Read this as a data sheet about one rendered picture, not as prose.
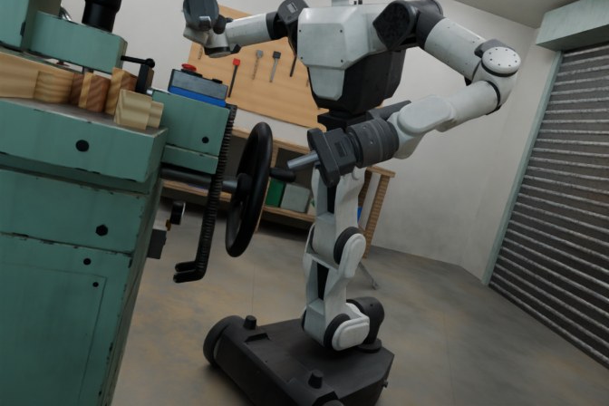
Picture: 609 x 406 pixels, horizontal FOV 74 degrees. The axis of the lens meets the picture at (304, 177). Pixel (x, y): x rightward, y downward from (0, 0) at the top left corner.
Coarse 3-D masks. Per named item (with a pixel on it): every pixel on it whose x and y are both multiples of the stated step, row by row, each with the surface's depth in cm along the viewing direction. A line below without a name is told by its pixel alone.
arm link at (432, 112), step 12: (432, 96) 80; (408, 108) 78; (420, 108) 78; (432, 108) 79; (444, 108) 79; (408, 120) 77; (420, 120) 77; (432, 120) 77; (444, 120) 78; (456, 120) 81; (408, 132) 77; (420, 132) 77
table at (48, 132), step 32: (0, 128) 45; (32, 128) 45; (64, 128) 46; (96, 128) 47; (128, 128) 50; (160, 128) 65; (64, 160) 47; (96, 160) 48; (128, 160) 48; (160, 160) 70; (192, 160) 71
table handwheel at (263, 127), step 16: (256, 128) 82; (256, 144) 83; (272, 144) 76; (240, 160) 96; (256, 160) 73; (160, 176) 79; (176, 176) 79; (192, 176) 80; (208, 176) 81; (224, 176) 83; (240, 176) 83; (256, 176) 72; (240, 192) 82; (256, 192) 71; (256, 208) 72; (256, 224) 74; (240, 240) 74
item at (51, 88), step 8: (40, 72) 55; (48, 72) 55; (40, 80) 55; (48, 80) 55; (56, 80) 57; (64, 80) 60; (40, 88) 55; (48, 88) 56; (56, 88) 58; (64, 88) 61; (40, 96) 56; (48, 96) 56; (56, 96) 58; (64, 96) 62
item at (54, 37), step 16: (48, 16) 68; (48, 32) 68; (64, 32) 69; (80, 32) 70; (96, 32) 70; (32, 48) 68; (48, 48) 69; (64, 48) 70; (80, 48) 70; (96, 48) 71; (112, 48) 71; (80, 64) 71; (96, 64) 71; (112, 64) 72
